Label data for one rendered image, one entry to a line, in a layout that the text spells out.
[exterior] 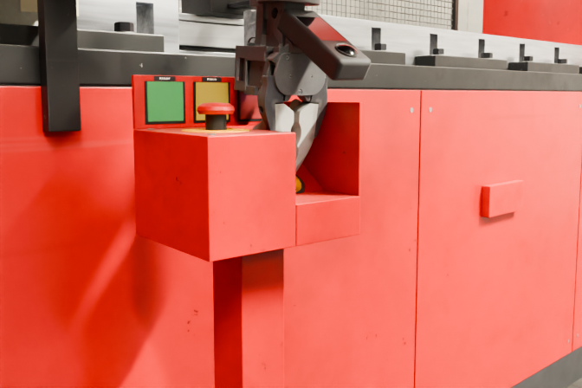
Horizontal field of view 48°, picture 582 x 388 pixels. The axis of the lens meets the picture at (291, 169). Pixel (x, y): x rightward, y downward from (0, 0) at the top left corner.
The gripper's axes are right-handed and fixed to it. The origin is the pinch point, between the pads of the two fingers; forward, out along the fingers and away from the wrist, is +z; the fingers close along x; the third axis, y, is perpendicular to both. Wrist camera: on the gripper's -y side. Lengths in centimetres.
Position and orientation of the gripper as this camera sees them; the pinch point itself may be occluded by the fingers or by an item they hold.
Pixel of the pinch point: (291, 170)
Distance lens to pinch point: 74.8
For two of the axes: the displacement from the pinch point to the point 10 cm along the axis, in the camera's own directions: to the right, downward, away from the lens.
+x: -7.8, 0.7, -6.2
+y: -6.2, -1.7, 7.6
